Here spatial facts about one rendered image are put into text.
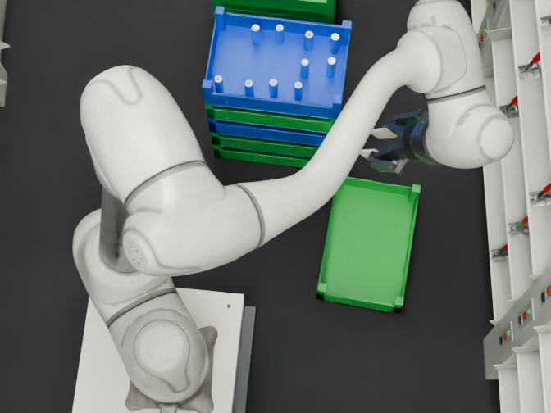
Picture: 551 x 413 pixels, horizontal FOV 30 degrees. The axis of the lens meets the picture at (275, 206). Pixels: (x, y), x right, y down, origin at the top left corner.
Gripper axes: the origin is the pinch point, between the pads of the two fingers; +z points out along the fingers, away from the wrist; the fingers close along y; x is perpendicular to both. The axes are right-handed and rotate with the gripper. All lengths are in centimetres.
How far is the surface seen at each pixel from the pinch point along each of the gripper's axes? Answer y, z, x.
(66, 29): -6, 89, -54
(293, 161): 0, 50, 5
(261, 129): 0.8, 38.1, -10.3
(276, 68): -11.0, 30.3, -16.5
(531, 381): 27, -14, 47
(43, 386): 75, 59, -22
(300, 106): -4.0, 21.6, -10.4
